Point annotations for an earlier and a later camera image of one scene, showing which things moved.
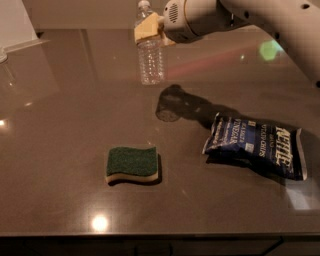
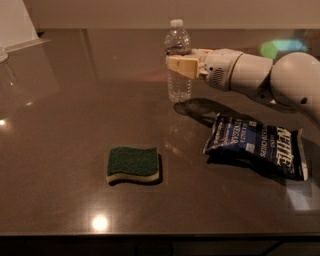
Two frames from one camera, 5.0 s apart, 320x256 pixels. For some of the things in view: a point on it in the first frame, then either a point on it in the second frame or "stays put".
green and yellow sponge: x=133 y=163 stays put
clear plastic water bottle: x=151 y=53 → x=178 y=41
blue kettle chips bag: x=279 y=149 stays put
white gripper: x=176 y=23 → x=218 y=68
